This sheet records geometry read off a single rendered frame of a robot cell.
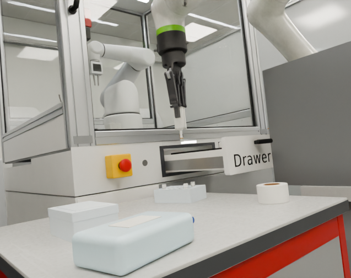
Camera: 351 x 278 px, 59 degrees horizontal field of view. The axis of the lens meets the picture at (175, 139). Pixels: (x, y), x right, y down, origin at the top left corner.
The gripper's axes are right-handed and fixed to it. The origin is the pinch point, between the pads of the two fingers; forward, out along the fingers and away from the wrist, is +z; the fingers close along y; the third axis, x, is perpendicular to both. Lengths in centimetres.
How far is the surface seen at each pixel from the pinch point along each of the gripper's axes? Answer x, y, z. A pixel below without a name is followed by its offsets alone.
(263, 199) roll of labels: 24.2, 17.6, 23.2
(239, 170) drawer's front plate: 16.4, -1.3, 17.6
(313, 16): 57, -170, -84
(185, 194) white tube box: 3.6, 12.0, 21.8
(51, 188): -46, 7, 18
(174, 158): -7.3, -10.9, 12.4
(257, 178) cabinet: 14, -61, 26
